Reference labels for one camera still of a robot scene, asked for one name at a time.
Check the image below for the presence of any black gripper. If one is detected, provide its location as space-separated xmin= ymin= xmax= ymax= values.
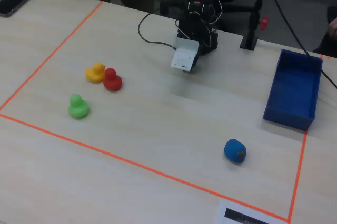
xmin=190 ymin=46 xmax=202 ymax=74

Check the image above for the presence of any green rubber duck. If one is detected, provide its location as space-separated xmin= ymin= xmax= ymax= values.
xmin=68 ymin=93 xmax=91 ymax=119

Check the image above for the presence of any red rubber duck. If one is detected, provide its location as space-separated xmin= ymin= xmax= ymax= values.
xmin=103 ymin=67 xmax=123 ymax=92

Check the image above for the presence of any blue rubber duck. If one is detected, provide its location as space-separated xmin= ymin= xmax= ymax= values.
xmin=224 ymin=138 xmax=247 ymax=164

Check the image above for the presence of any yellow rubber duck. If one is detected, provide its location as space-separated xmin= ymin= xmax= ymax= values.
xmin=85 ymin=62 xmax=106 ymax=83

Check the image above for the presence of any blue plastic box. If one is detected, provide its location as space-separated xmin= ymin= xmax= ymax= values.
xmin=262 ymin=48 xmax=324 ymax=132

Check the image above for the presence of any person's hand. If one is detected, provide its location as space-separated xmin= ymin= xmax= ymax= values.
xmin=328 ymin=17 xmax=337 ymax=38

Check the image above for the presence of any small red clamp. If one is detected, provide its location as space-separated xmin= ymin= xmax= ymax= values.
xmin=259 ymin=15 xmax=270 ymax=30

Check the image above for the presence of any white paper label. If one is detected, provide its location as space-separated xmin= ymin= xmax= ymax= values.
xmin=214 ymin=199 xmax=288 ymax=224

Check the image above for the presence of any black smartphone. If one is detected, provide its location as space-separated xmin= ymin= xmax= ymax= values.
xmin=0 ymin=0 xmax=35 ymax=18

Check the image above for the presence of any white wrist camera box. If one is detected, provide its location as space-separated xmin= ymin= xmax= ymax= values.
xmin=170 ymin=37 xmax=200 ymax=72

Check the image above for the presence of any thin black camera cable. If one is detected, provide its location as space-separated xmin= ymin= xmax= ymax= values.
xmin=137 ymin=12 xmax=176 ymax=50

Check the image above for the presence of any black camera stand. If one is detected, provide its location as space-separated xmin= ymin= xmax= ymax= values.
xmin=239 ymin=0 xmax=272 ymax=52

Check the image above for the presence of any long black cable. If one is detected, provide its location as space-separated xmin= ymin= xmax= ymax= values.
xmin=267 ymin=0 xmax=337 ymax=89

